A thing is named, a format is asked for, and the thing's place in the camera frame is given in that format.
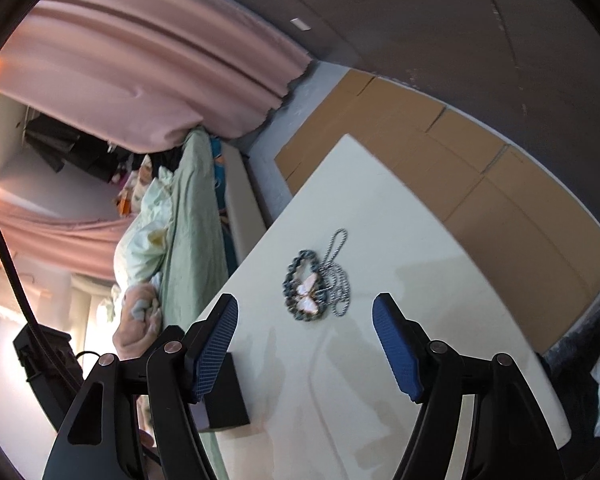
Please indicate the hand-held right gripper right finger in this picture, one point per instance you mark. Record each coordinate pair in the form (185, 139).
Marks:
(395, 345)

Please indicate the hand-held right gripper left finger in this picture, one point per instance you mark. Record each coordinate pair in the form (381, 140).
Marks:
(215, 345)

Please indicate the black jewelry box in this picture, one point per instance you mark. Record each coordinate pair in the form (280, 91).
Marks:
(230, 400)

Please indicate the pink fleece blanket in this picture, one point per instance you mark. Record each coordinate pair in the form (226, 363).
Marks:
(135, 325)

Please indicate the bed with green sheet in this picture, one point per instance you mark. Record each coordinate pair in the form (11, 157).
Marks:
(190, 240)

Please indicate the narrow pink curtain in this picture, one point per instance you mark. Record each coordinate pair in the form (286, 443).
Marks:
(55, 235)

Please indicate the pale green duvet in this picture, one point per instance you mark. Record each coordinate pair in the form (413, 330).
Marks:
(140, 240)

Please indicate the white table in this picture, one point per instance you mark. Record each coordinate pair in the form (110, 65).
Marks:
(380, 200)

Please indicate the dark shaggy rug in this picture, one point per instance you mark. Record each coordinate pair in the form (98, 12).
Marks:
(575, 385)

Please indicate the black clothes pile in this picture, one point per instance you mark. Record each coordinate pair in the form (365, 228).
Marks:
(162, 162)

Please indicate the flat brown cardboard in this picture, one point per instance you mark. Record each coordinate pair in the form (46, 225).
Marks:
(480, 160)

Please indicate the dark hanging clothes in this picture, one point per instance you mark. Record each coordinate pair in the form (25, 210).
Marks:
(65, 145)

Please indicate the wide pink curtain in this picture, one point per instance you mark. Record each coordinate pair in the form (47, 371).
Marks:
(130, 60)

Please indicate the white wall socket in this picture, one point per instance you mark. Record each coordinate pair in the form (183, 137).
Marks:
(300, 24)

